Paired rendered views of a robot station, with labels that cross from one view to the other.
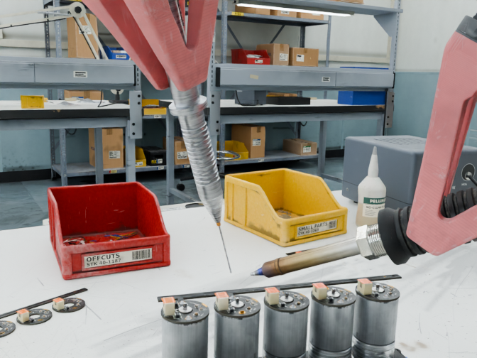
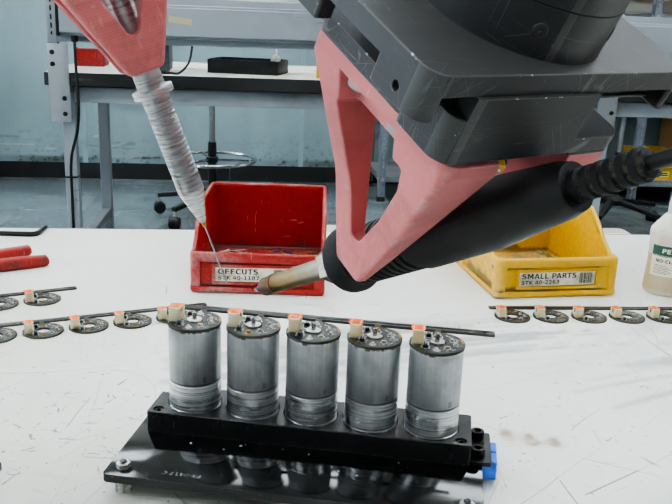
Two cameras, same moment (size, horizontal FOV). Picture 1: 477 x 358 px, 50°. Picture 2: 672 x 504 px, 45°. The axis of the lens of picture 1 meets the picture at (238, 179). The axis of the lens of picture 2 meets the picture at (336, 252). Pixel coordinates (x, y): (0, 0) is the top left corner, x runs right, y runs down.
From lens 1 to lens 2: 0.18 m
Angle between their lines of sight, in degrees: 24
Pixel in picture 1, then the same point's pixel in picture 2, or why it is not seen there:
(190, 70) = (135, 55)
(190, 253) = not seen: hidden behind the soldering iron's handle
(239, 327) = (242, 348)
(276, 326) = (290, 357)
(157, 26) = (79, 13)
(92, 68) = not seen: hidden behind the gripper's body
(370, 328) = (414, 386)
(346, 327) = (377, 376)
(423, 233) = (344, 253)
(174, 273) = (319, 304)
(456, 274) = not seen: outside the picture
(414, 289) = (629, 380)
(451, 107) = (331, 108)
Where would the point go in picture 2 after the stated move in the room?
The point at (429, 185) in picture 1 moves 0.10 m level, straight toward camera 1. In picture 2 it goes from (341, 197) to (50, 249)
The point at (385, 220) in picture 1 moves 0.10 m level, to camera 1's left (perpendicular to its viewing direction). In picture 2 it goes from (332, 237) to (108, 201)
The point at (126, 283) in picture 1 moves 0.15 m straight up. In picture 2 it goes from (254, 306) to (256, 91)
